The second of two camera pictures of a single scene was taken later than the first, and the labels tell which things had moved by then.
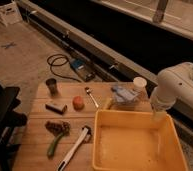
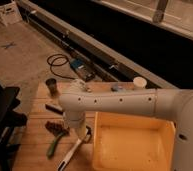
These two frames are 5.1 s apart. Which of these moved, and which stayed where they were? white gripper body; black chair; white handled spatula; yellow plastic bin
Moved: white gripper body
Stayed: yellow plastic bin; black chair; white handled spatula
